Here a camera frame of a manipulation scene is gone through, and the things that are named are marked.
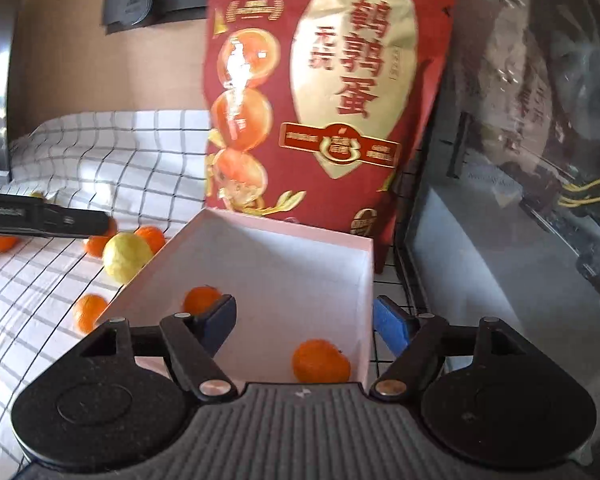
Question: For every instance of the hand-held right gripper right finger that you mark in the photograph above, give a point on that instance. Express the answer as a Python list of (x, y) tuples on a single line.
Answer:
[(390, 325)]

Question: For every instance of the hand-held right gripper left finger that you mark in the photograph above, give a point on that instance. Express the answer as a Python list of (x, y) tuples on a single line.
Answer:
[(221, 322)]

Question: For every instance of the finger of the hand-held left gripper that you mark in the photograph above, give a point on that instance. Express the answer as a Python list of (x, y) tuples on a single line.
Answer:
[(75, 221)]

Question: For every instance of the small orange tangerine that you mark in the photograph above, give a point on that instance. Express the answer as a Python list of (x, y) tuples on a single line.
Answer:
[(89, 313), (321, 362), (96, 247), (112, 226), (3, 243), (200, 301), (151, 238)]

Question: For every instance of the yellow-green round fruit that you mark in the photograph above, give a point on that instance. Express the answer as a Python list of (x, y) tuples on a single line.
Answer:
[(37, 195), (126, 258)]

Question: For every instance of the pink cardboard box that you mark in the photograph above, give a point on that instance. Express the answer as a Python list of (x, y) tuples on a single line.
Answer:
[(290, 270)]

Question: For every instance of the white black-checked cloth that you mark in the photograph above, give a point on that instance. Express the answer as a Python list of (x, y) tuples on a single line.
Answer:
[(80, 160)]

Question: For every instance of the wooden board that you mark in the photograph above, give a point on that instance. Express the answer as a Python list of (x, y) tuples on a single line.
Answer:
[(105, 70)]

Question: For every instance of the black framed screen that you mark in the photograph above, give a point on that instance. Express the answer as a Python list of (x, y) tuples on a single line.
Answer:
[(520, 160)]

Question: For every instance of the red and gold snack bag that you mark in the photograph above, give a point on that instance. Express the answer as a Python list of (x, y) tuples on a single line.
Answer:
[(330, 85)]

